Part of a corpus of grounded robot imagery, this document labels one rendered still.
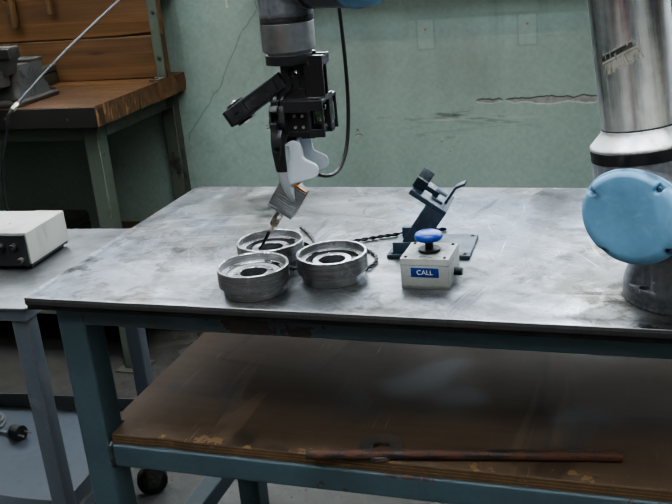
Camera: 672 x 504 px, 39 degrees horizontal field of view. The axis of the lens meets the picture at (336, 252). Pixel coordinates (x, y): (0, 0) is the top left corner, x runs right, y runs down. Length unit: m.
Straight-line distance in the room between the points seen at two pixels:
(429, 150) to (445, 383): 1.50
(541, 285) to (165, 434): 0.64
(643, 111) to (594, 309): 0.30
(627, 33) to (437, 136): 1.97
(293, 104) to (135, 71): 1.91
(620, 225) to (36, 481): 1.49
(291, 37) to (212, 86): 1.91
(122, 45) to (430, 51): 1.00
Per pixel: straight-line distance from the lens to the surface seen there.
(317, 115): 1.34
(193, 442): 1.53
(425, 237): 1.33
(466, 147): 2.99
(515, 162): 2.98
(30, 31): 3.40
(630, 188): 1.07
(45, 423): 1.94
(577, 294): 1.31
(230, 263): 1.42
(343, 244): 1.44
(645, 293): 1.26
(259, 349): 1.80
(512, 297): 1.30
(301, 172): 1.36
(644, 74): 1.07
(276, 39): 1.32
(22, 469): 2.26
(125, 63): 3.22
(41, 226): 2.06
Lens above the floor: 1.31
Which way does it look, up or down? 20 degrees down
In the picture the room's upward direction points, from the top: 5 degrees counter-clockwise
